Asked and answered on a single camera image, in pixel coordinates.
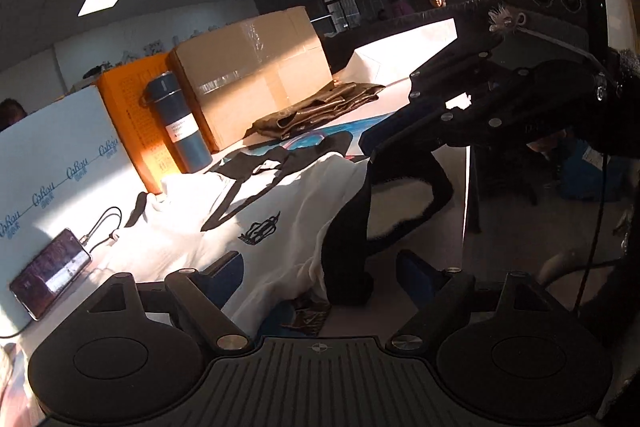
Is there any large cardboard box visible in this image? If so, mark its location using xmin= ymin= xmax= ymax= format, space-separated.
xmin=169 ymin=6 xmax=333 ymax=152

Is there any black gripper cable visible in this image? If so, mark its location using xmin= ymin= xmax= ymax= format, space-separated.
xmin=572 ymin=149 xmax=621 ymax=313

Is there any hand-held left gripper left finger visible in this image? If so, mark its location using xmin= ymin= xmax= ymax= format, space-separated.
xmin=86 ymin=249 xmax=253 ymax=353

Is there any black phone cable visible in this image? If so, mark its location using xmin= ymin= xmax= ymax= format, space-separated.
xmin=75 ymin=206 xmax=124 ymax=254

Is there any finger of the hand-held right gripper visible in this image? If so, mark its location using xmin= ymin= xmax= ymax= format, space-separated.
xmin=409 ymin=34 xmax=533 ymax=108
xmin=359 ymin=99 xmax=531 ymax=160

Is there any brown folded garment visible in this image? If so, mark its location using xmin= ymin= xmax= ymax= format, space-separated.
xmin=243 ymin=79 xmax=386 ymax=142

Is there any orange box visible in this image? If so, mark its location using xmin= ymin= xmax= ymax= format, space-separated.
xmin=95 ymin=52 xmax=190 ymax=196

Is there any blue thermos bottle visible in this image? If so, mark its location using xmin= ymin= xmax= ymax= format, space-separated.
xmin=140 ymin=71 xmax=214 ymax=176

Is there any blue printed mat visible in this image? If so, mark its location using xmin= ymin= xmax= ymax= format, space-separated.
xmin=243 ymin=112 xmax=401 ymax=162

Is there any ceiling light panel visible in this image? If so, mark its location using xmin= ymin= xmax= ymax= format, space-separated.
xmin=77 ymin=0 xmax=131 ymax=17

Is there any white and black sweatshirt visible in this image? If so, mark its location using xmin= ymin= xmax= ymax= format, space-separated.
xmin=125 ymin=132 xmax=455 ymax=339

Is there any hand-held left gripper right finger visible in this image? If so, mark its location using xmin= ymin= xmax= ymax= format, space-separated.
xmin=385 ymin=249 xmax=568 ymax=353

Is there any white box with blue print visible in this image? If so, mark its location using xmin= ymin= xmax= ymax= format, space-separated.
xmin=0 ymin=85 xmax=166 ymax=333

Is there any smartphone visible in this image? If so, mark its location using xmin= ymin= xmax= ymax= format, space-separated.
xmin=10 ymin=228 xmax=94 ymax=322

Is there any blue bag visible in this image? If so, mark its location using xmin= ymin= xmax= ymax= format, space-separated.
xmin=557 ymin=141 xmax=633 ymax=204

